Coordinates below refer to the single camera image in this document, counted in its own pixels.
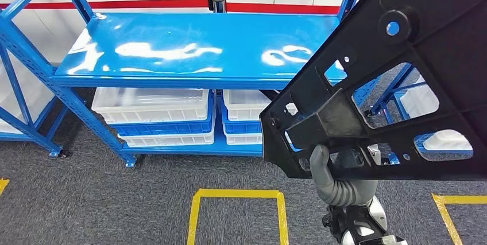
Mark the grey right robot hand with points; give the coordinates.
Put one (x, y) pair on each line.
(346, 194)

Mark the black plastic mounting plate part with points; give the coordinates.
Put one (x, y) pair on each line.
(437, 7)

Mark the black stanchion post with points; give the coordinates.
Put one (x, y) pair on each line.
(217, 4)

